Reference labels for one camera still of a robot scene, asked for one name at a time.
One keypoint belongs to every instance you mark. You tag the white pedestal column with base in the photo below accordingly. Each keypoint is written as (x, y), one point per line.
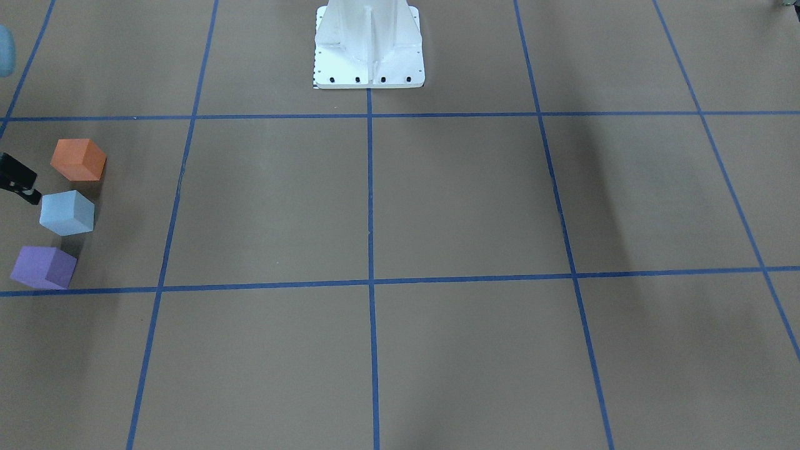
(368, 45)

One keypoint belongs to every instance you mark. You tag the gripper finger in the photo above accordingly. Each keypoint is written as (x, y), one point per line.
(31, 195)
(15, 174)

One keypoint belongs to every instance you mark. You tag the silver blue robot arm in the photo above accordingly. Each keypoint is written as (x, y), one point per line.
(8, 56)

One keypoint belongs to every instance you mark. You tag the light blue foam block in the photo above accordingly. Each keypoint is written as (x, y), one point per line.
(67, 213)

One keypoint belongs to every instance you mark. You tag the purple foam block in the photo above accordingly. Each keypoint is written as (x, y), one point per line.
(44, 268)

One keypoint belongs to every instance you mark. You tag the orange foam block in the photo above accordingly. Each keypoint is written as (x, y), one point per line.
(79, 160)

